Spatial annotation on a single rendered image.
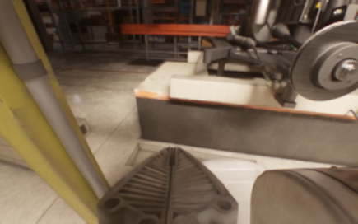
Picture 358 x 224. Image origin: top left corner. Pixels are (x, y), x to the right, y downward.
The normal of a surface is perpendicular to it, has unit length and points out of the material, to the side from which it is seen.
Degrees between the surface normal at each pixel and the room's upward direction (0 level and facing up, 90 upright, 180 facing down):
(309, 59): 90
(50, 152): 90
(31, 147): 90
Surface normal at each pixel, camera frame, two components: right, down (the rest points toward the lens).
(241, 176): 0.00, 0.20
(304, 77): -0.18, 0.54
